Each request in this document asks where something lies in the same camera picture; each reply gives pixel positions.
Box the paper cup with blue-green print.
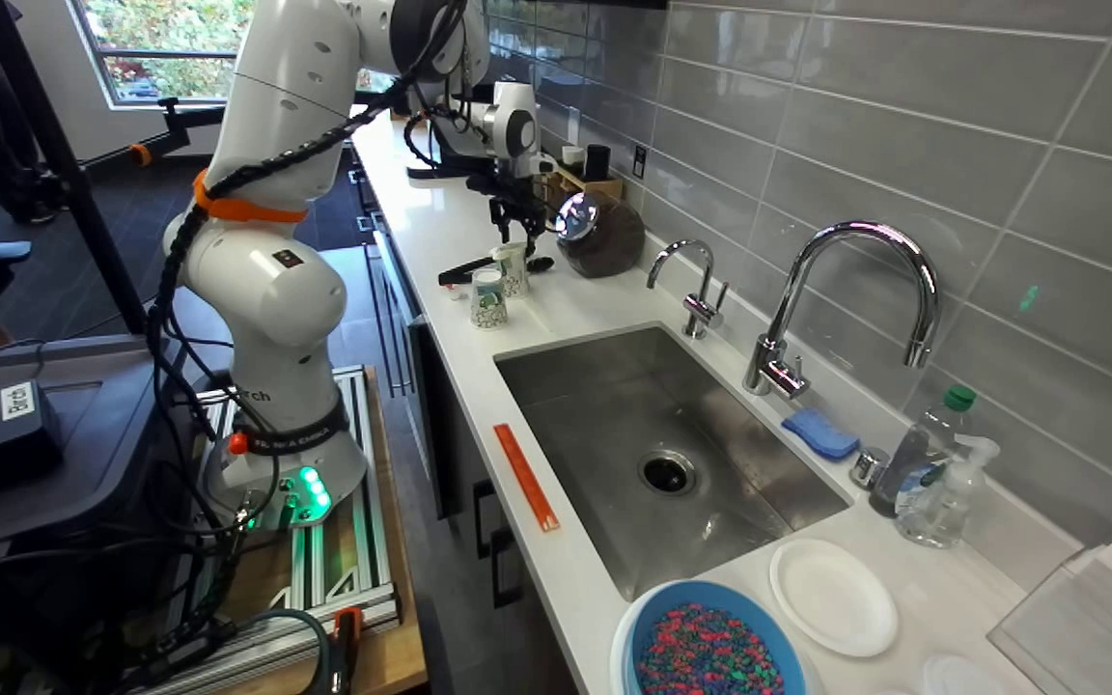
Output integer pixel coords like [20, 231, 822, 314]
[469, 265, 513, 327]

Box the orange cable strap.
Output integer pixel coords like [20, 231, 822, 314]
[186, 164, 309, 231]

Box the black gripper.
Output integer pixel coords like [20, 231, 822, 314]
[479, 164, 563, 261]

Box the wooden robot cart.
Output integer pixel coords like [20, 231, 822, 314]
[183, 370, 433, 695]

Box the small white plate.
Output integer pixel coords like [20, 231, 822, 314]
[766, 535, 905, 665]

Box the dark base cabinet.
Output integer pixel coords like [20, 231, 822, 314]
[347, 164, 589, 695]

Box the dark grey case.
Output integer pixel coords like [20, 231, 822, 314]
[0, 333, 200, 543]

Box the stainless steel sink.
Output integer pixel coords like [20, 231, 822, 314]
[491, 321, 855, 606]

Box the blue bowl of coloured beads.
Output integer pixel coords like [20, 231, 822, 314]
[630, 574, 811, 695]

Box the aluminium extrusion frame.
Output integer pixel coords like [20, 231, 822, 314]
[194, 363, 401, 634]

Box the clear soap bottle green cap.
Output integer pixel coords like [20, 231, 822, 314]
[864, 381, 1004, 553]

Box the window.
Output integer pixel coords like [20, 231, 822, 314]
[70, 0, 258, 107]

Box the wooden box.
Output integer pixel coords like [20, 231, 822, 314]
[554, 170, 630, 210]

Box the small chrome faucet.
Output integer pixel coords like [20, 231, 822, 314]
[645, 237, 734, 343]

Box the black tripod pole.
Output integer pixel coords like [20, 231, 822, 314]
[0, 0, 155, 341]

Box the black boom rod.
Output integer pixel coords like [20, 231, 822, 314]
[78, 95, 228, 175]

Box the blue sponge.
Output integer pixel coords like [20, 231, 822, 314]
[782, 404, 864, 463]

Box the white QR tag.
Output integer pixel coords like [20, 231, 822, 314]
[0, 378, 42, 424]

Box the tall chrome gooseneck faucet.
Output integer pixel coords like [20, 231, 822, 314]
[742, 217, 945, 400]

